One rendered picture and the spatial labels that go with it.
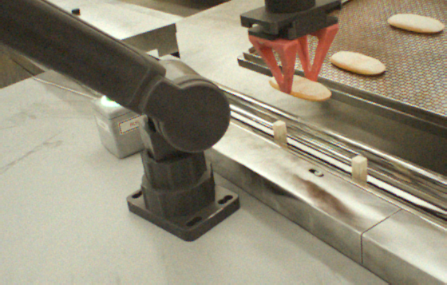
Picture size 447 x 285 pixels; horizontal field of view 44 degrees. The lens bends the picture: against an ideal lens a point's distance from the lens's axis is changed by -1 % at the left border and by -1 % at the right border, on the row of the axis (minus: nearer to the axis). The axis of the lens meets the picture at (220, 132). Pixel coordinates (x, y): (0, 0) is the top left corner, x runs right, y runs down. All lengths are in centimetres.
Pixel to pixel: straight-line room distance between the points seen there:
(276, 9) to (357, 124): 27
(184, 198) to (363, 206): 19
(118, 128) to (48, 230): 18
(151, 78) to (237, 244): 20
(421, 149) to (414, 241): 25
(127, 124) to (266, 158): 23
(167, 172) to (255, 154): 12
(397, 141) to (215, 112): 29
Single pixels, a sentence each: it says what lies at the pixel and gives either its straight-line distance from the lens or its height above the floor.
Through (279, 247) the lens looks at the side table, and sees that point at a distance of 59.
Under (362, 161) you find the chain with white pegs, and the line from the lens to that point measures 63.
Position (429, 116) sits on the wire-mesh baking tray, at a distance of 68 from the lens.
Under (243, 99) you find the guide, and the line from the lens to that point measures 84.
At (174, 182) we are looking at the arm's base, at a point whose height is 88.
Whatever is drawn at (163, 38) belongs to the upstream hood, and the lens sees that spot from 108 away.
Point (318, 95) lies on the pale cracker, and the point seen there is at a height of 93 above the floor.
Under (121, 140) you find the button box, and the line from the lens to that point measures 81.
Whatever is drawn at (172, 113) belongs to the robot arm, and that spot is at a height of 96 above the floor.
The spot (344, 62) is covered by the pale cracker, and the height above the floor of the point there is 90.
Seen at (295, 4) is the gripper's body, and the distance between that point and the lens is 62.
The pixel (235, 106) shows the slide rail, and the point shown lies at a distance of 84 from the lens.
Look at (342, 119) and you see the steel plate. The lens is 84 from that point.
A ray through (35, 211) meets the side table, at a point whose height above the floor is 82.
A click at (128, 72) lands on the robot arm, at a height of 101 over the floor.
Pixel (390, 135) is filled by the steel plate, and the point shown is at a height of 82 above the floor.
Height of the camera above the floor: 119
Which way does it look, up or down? 26 degrees down
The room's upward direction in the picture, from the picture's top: 9 degrees counter-clockwise
